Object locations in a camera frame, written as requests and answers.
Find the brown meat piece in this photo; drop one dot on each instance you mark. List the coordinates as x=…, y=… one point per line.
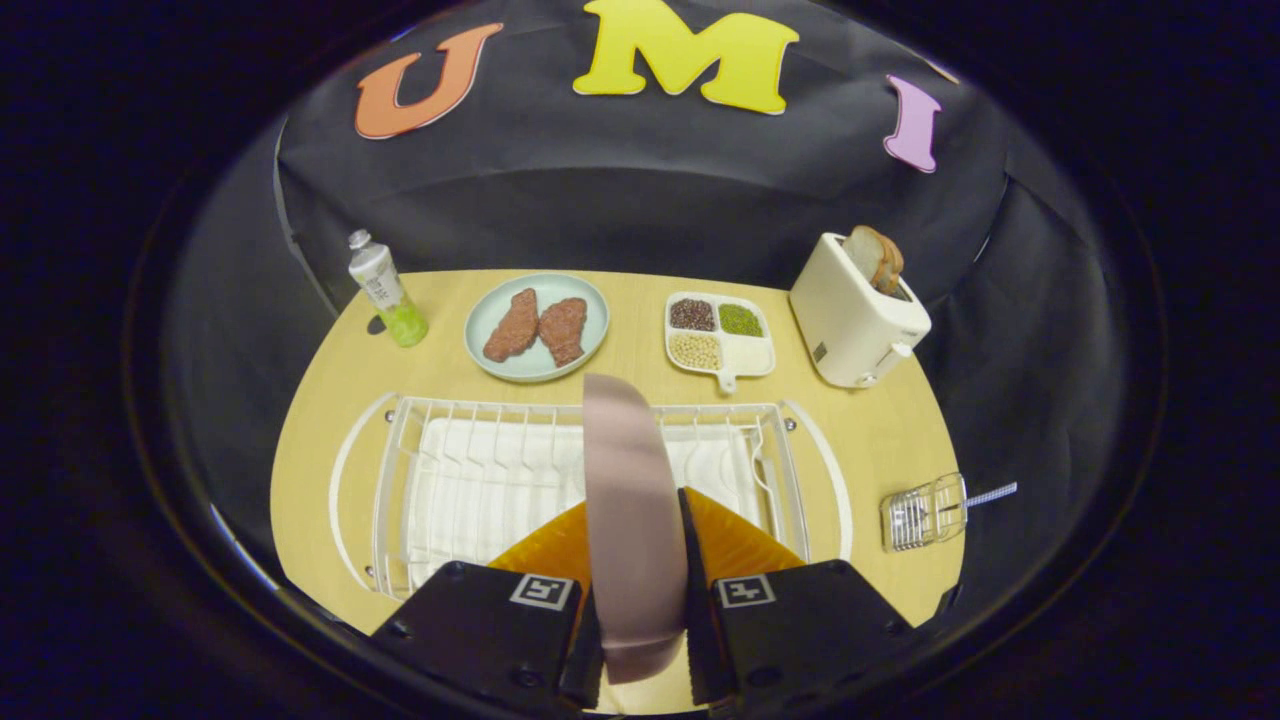
x=563, y=330
x=512, y=328

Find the white toaster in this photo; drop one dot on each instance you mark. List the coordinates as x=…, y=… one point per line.
x=850, y=325

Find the pile of yellow soybeans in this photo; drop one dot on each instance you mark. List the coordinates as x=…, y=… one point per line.
x=695, y=352

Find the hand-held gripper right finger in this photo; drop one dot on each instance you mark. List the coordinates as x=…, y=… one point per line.
x=800, y=630

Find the pink plate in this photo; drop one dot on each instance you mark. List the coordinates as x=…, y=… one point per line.
x=635, y=520

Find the pale teal plate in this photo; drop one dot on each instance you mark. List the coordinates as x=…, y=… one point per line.
x=500, y=300

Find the pile of green beans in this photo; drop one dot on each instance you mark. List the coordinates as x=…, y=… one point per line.
x=741, y=320

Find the white divided dish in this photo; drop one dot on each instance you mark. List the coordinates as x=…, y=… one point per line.
x=750, y=355

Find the green liquid bottle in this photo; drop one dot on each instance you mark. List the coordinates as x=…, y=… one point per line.
x=385, y=290

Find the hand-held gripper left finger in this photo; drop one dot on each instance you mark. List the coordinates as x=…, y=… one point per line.
x=480, y=630

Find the pile of brown beans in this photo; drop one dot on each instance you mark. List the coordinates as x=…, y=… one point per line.
x=692, y=315

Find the black backdrop cloth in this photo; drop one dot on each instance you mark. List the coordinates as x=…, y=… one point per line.
x=640, y=200

